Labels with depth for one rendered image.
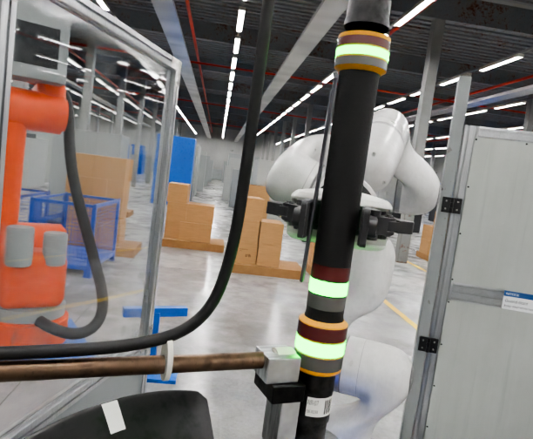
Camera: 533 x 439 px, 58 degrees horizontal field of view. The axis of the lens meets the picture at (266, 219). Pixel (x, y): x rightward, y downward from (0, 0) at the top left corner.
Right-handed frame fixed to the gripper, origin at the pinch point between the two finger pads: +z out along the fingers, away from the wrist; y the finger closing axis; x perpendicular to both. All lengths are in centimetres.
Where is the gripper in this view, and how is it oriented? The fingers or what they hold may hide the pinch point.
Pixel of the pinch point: (334, 222)
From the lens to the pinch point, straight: 41.9
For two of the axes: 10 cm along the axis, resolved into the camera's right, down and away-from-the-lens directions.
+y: -9.7, -1.4, 1.9
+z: -2.0, 0.8, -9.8
